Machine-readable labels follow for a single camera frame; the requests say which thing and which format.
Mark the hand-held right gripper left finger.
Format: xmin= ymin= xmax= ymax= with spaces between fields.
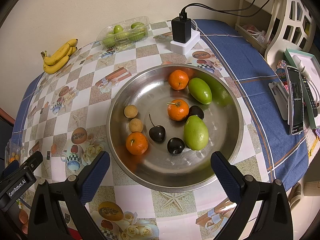
xmin=29 ymin=151 xmax=111 ymax=240

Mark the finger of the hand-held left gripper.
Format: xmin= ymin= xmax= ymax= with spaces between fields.
xmin=24 ymin=151 xmax=43 ymax=172
xmin=2 ymin=159 xmax=20 ymax=178

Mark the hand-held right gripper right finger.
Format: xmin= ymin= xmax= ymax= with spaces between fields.
xmin=211 ymin=151 xmax=293 ymax=240

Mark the green mango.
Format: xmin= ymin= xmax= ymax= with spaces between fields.
xmin=188 ymin=77 xmax=213 ymax=105
xmin=184 ymin=115 xmax=209 ymax=151

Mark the dark passion fruit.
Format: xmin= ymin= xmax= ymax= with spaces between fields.
xmin=188 ymin=105 xmax=205 ymax=120
xmin=167 ymin=137 xmax=186 ymax=155

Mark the small yellow-brown longan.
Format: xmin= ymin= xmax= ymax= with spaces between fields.
xmin=129 ymin=118 xmax=144 ymax=133
xmin=124 ymin=105 xmax=138 ymax=118

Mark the dark cherry with stem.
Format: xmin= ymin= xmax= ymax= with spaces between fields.
xmin=148 ymin=113 xmax=166 ymax=144

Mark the orange with long stem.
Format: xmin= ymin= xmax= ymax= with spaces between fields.
xmin=167 ymin=99 xmax=190 ymax=122

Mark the round metal bowl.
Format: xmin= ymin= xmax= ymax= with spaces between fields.
xmin=106 ymin=64 xmax=244 ymax=193

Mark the clear plastic fruit box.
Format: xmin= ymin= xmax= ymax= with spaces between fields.
xmin=5 ymin=140 xmax=24 ymax=170

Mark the red-brown wooden board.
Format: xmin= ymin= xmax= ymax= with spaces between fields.
xmin=0 ymin=107 xmax=16 ymax=128

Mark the brown cardboard box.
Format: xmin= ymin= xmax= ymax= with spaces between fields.
xmin=304 ymin=181 xmax=320 ymax=197

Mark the yellow banana bunch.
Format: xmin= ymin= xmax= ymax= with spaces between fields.
xmin=41 ymin=39 xmax=78 ymax=75

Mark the grey phone stand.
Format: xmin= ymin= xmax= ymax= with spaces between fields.
xmin=269 ymin=81 xmax=292 ymax=120

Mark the black smartphone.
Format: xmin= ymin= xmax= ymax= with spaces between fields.
xmin=286 ymin=65 xmax=305 ymax=136

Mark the black remote control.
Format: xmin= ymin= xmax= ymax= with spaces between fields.
xmin=302 ymin=76 xmax=318 ymax=118

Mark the blue tablecloth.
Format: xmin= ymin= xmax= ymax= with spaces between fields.
xmin=12 ymin=19 xmax=309 ymax=193

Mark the colourful snack packet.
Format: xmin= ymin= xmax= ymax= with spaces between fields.
xmin=276 ymin=59 xmax=288 ymax=82

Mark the checkered printed tablecloth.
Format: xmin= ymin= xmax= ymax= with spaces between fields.
xmin=12 ymin=20 xmax=275 ymax=240

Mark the small white bottle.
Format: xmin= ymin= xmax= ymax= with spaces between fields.
xmin=292 ymin=54 xmax=318 ymax=85

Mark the white charger base box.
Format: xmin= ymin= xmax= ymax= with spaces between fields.
xmin=170 ymin=31 xmax=200 ymax=55

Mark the teal-rimmed white box tray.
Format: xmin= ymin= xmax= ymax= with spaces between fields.
xmin=284 ymin=49 xmax=320 ymax=130

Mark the plastic bag with red contents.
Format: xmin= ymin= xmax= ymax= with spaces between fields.
xmin=241 ymin=24 xmax=269 ymax=45

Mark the pile of small green jujubes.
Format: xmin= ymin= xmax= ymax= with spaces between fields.
xmin=102 ymin=22 xmax=147 ymax=47

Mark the black charger block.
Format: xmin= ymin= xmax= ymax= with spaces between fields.
xmin=171 ymin=15 xmax=192 ymax=44

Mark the clear plastic jujube container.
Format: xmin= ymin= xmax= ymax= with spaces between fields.
xmin=96 ymin=16 xmax=150 ymax=49

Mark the white plastic chair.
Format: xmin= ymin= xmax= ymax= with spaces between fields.
xmin=265 ymin=0 xmax=317 ymax=63

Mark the white shelf rack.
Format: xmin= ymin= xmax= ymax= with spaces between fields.
xmin=235 ymin=0 xmax=285 ymax=53

